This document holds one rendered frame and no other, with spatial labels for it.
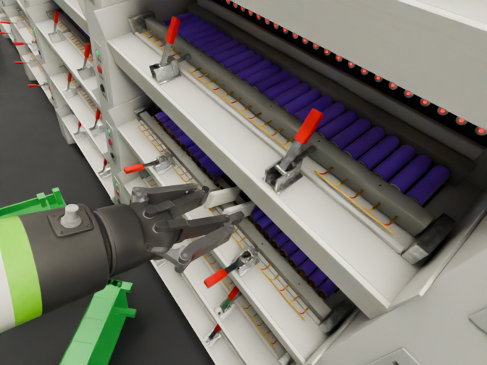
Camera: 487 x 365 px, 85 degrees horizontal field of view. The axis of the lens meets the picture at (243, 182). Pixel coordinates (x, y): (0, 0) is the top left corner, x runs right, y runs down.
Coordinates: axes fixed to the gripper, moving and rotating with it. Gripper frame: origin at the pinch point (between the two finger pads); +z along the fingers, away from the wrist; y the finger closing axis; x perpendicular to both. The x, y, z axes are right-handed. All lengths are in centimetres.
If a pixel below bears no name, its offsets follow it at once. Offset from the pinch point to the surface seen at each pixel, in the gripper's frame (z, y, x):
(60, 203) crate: -3, 70, 63
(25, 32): 4, 154, 26
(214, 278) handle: -6.5, -7.1, 6.4
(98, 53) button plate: -5.6, 41.6, -6.3
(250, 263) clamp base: 0.2, -8.1, 5.9
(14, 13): 4, 177, 25
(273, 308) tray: -0.3, -15.2, 7.7
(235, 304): 6.7, -8.0, 24.3
